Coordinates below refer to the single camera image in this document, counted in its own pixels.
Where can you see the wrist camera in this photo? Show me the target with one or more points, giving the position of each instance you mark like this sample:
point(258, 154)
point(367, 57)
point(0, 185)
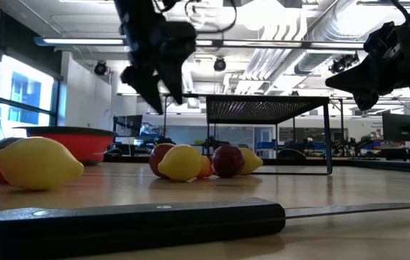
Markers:
point(380, 34)
point(179, 39)

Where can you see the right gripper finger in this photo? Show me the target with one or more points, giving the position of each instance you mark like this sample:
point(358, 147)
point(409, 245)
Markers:
point(340, 92)
point(356, 79)

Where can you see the black computer monitor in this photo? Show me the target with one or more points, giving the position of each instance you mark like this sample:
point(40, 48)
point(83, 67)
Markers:
point(129, 124)
point(401, 126)

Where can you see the orange peach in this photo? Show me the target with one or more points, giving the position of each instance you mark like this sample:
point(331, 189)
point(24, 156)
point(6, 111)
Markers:
point(206, 169)

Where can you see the red collapsible bowl grey rim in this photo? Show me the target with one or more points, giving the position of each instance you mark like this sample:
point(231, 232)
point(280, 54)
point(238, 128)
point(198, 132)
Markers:
point(82, 146)

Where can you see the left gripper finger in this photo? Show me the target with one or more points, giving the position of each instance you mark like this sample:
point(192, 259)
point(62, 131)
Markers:
point(141, 81)
point(172, 72)

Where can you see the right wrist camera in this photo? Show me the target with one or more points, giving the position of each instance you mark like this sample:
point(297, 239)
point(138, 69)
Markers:
point(380, 34)

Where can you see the yellow lemon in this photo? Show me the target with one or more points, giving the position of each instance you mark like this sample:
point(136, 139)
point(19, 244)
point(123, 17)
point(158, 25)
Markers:
point(39, 162)
point(180, 162)
point(252, 160)

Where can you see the long ceiling light bar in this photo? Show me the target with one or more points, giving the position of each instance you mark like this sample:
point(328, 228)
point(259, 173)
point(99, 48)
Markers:
point(82, 41)

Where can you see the dark red apple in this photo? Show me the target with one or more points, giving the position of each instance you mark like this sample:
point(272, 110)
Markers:
point(227, 160)

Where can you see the black perforated metal shelf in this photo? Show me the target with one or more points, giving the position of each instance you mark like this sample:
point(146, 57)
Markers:
point(262, 108)

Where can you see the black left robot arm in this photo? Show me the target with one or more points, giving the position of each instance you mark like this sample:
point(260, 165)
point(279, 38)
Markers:
point(133, 6)

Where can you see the large window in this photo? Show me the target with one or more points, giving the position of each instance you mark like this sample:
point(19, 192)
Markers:
point(24, 94)

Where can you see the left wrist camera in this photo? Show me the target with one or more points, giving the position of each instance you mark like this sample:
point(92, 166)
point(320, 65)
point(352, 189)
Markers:
point(179, 39)

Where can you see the silver ribbed ceiling duct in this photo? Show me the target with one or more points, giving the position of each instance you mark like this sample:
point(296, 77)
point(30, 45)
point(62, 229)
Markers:
point(313, 59)

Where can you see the black table frame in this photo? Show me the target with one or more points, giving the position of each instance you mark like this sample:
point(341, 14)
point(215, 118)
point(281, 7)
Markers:
point(407, 167)

